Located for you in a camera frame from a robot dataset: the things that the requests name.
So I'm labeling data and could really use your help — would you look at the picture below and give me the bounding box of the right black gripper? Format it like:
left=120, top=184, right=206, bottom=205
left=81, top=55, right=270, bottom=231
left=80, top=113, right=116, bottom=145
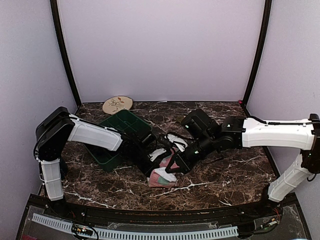
left=165, top=132, right=217, bottom=174

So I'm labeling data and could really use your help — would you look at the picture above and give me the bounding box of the pink sock with green patches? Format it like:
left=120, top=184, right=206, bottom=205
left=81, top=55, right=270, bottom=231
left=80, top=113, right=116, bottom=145
left=147, top=148, right=177, bottom=189

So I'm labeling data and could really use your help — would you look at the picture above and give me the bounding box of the green plastic divider tray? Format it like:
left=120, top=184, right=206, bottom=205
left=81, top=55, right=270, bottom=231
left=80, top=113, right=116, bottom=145
left=84, top=109, right=152, bottom=172

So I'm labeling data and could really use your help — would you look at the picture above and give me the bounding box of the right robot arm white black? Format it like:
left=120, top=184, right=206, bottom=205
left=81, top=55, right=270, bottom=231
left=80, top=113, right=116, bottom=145
left=165, top=109, right=320, bottom=217

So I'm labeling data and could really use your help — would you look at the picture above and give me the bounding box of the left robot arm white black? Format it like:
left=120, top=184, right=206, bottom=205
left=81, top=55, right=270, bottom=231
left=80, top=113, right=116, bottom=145
left=33, top=106, right=161, bottom=218

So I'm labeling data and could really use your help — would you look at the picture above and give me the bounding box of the striped beige brown sock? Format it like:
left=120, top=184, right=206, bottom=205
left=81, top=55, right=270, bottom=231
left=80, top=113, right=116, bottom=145
left=175, top=116, right=184, bottom=124

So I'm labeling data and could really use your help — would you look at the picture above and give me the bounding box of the round embroidered plate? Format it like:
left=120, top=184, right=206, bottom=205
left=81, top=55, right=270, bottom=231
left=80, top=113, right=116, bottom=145
left=102, top=95, right=133, bottom=115

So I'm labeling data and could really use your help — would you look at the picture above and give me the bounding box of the dark blue cup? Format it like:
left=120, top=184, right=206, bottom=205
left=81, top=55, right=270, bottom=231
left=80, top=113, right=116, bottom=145
left=59, top=158, right=69, bottom=180

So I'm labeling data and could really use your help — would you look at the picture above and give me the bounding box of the small green circuit board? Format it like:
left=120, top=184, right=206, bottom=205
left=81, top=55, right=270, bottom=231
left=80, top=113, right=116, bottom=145
left=71, top=224, right=94, bottom=236

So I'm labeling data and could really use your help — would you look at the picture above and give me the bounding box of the black front table rail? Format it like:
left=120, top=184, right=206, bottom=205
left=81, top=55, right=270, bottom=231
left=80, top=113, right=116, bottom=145
left=30, top=196, right=283, bottom=229

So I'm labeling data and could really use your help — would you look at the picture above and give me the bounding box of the black right frame post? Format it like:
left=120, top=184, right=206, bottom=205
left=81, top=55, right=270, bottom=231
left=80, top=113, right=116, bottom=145
left=242, top=0, right=273, bottom=108

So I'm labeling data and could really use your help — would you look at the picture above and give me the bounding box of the black frame post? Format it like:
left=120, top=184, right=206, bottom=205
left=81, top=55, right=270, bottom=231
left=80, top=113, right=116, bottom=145
left=49, top=0, right=82, bottom=108
left=242, top=0, right=273, bottom=108

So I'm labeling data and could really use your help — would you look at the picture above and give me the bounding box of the black left frame post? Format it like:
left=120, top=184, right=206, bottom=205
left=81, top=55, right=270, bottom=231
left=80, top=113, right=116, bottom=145
left=49, top=0, right=82, bottom=108

